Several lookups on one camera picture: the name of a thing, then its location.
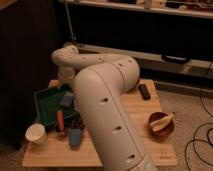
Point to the white paper cup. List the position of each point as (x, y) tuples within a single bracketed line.
[(36, 133)]

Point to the black remote control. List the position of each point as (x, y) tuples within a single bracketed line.
[(144, 92)]

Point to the orange carrot toy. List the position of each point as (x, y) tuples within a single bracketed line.
[(60, 120)]

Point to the brown bowl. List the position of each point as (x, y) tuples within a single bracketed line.
[(164, 132)]

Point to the low white shelf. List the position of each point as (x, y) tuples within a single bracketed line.
[(156, 60)]

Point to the metal lamp pole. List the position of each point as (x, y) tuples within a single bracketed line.
[(72, 36)]

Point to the banana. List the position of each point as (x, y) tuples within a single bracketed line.
[(161, 123)]

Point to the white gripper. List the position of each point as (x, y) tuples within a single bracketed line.
[(66, 76)]

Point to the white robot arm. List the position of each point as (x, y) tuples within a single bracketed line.
[(100, 81)]

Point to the blue plastic cup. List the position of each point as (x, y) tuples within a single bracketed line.
[(75, 137)]

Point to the green plastic tray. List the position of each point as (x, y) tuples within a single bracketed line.
[(47, 103)]

